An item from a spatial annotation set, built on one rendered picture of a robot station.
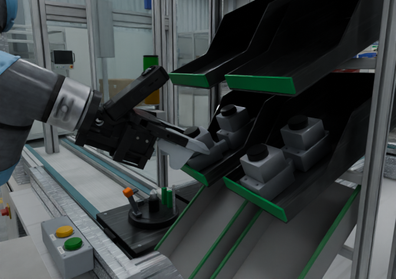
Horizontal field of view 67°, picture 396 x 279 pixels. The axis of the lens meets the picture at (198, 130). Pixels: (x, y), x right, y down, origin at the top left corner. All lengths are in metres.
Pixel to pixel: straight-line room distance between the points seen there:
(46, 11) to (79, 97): 1.36
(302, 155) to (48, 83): 0.37
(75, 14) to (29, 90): 1.40
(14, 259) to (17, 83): 0.66
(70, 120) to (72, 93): 0.04
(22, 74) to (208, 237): 0.43
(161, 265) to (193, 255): 0.12
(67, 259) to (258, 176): 0.52
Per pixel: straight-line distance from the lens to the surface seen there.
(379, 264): 1.01
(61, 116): 0.47
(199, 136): 0.52
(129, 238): 0.80
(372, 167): 0.48
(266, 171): 0.42
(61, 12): 1.82
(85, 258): 0.81
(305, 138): 0.46
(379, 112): 0.46
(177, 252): 0.67
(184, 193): 1.02
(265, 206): 0.43
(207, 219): 0.65
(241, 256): 0.57
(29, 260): 1.01
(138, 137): 0.48
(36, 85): 0.46
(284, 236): 0.56
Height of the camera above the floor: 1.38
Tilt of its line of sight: 12 degrees down
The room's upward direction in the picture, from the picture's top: straight up
